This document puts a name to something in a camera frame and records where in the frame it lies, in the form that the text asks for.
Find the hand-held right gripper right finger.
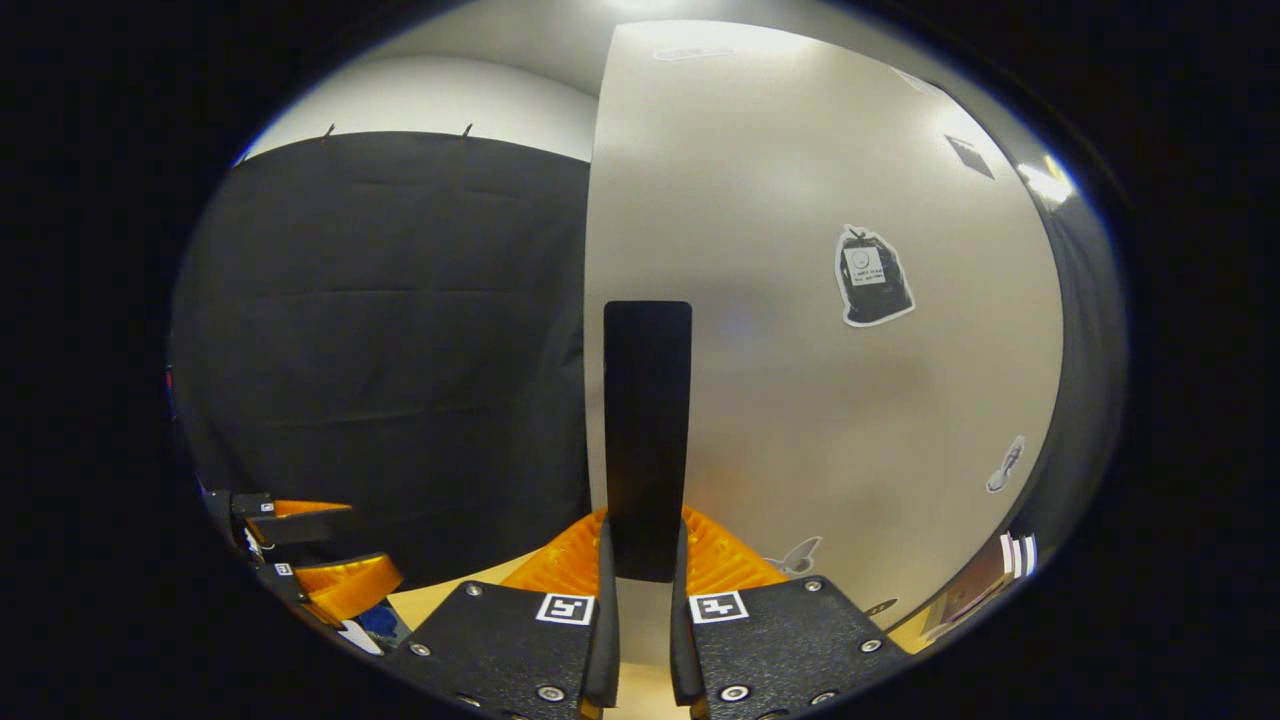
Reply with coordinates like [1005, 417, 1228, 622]
[670, 505, 911, 720]

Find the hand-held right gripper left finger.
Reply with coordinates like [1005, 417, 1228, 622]
[385, 505, 621, 720]

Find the black door handle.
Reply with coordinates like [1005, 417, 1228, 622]
[603, 300, 693, 584]

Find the beige cabinet door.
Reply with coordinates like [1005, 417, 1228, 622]
[583, 18, 1066, 671]

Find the blue white object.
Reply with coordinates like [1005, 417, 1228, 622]
[340, 598, 411, 656]

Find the black backdrop cloth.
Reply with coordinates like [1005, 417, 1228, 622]
[168, 130, 1129, 591]

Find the pink cover book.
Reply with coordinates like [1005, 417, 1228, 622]
[922, 535, 1016, 641]

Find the ceiling light panel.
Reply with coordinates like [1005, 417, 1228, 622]
[1018, 160, 1076, 209]

